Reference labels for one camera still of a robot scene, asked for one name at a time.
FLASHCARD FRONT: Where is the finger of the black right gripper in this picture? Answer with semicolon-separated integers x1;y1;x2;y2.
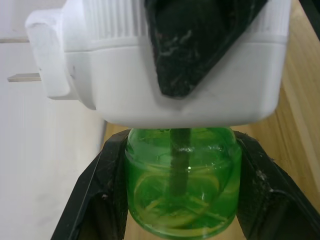
144;0;270;100

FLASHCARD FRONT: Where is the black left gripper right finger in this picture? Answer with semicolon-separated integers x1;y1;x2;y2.
234;129;320;240

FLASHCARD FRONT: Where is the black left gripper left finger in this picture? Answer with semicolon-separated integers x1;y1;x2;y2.
51;131;130;240

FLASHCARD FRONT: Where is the green liquid repellent bottle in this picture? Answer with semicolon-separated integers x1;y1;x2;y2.
124;126;243;237

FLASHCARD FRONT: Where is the white mosquito repellent heater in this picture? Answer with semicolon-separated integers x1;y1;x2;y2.
6;0;291;129

